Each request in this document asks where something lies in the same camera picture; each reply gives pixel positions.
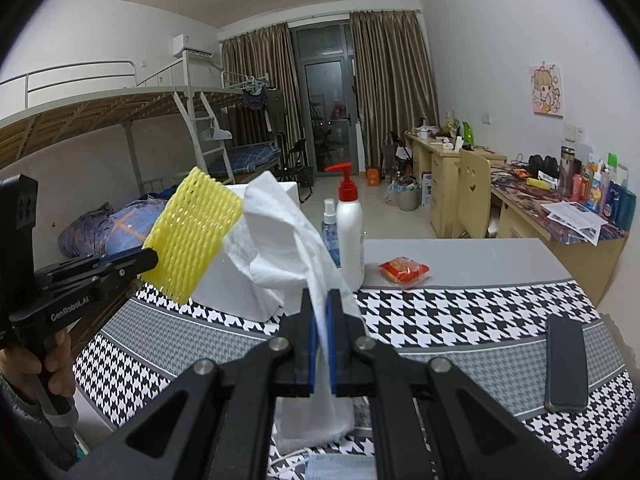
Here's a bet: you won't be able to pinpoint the black smartphone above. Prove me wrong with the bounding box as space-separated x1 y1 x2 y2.
544 315 589 413

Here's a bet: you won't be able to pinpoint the small blue spray bottle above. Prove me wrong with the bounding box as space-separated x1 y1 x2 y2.
321 198 341 268

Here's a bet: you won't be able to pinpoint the brown curtain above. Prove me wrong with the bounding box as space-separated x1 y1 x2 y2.
221 23 304 148
349 10 439 167

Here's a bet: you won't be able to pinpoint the right brown curtain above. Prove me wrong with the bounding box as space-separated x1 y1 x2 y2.
349 10 439 167

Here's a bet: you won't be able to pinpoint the anime girl wall poster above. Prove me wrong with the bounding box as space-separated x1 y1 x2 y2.
529 62 564 118

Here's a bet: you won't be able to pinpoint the white air conditioner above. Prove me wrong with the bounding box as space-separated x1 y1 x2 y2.
172 34 214 58

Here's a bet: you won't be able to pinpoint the glass balcony door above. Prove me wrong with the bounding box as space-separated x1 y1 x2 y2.
292 20 359 177

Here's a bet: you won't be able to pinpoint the blue orange plaid quilt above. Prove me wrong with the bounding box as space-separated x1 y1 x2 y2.
58 197 167 258

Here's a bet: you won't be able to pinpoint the grey trash bin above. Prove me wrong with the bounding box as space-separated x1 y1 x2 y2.
395 180 421 211

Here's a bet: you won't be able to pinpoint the white metal bunk bed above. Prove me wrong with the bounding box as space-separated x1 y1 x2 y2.
1 52 281 184

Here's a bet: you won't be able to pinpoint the white carton box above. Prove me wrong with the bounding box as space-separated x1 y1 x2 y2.
421 171 433 208

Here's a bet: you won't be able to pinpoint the black folding chair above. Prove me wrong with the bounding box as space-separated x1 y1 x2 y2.
282 138 314 204

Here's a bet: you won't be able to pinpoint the orange bucket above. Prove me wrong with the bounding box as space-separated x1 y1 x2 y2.
366 167 381 186

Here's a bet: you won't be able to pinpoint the person's left hand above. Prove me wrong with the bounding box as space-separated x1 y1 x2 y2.
1 330 76 404

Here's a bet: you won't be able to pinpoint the white styrofoam box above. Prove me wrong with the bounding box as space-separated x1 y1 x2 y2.
192 174 306 322

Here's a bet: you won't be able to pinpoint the white lotion pump bottle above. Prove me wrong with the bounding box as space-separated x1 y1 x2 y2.
326 162 364 292

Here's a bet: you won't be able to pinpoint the red snack packet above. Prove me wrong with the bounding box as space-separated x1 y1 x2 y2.
378 257 430 288

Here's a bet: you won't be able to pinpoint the light wooden desk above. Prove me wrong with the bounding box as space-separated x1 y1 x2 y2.
405 131 628 304

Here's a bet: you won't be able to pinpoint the blue face masks stack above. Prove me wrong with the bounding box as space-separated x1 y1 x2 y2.
305 454 378 480

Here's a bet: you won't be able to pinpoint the left brown curtain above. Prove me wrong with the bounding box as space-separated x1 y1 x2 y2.
221 23 304 148

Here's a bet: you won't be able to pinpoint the white papers on desk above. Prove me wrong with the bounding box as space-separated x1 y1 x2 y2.
541 202 606 246

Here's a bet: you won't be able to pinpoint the wooden smiley chair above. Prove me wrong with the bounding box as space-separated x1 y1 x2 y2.
458 151 491 238

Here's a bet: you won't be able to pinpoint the white tissue cloth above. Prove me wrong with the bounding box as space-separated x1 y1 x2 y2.
224 172 361 454

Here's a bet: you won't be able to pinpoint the yellow foam fruit net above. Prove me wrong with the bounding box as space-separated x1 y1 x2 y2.
141 167 242 304

